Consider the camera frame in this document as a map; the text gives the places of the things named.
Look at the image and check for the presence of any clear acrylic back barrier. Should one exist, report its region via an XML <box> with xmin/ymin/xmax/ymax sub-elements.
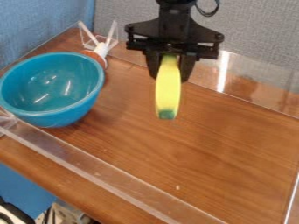
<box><xmin>108</xmin><ymin>40</ymin><xmax>299</xmax><ymax>120</ymax></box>

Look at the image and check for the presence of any orange white toy object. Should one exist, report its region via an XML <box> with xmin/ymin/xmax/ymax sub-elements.
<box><xmin>81</xmin><ymin>43</ymin><xmax>108</xmax><ymax>69</ymax></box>

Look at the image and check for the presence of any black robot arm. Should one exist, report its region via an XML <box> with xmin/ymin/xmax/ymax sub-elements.
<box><xmin>125</xmin><ymin>0</ymin><xmax>224</xmax><ymax>82</ymax></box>

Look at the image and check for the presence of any yellow green toy corn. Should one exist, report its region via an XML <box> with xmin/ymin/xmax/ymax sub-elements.
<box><xmin>155</xmin><ymin>54</ymin><xmax>181</xmax><ymax>119</ymax></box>

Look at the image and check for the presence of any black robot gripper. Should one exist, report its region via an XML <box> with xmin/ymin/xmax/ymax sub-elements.
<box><xmin>125</xmin><ymin>13</ymin><xmax>224</xmax><ymax>82</ymax></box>

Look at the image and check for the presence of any clear acrylic barrier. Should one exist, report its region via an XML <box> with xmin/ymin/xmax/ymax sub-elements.
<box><xmin>0</xmin><ymin>109</ymin><xmax>227</xmax><ymax>224</ymax></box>
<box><xmin>108</xmin><ymin>40</ymin><xmax>299</xmax><ymax>120</ymax></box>

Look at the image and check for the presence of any clear acrylic front barrier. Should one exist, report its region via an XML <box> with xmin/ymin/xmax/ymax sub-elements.
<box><xmin>0</xmin><ymin>109</ymin><xmax>227</xmax><ymax>224</ymax></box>

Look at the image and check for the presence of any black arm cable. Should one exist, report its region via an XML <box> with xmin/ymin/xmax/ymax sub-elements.
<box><xmin>193</xmin><ymin>0</ymin><xmax>221</xmax><ymax>18</ymax></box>

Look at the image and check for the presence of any blue bowl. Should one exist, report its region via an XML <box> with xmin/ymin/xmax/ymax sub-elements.
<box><xmin>0</xmin><ymin>52</ymin><xmax>105</xmax><ymax>128</ymax></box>

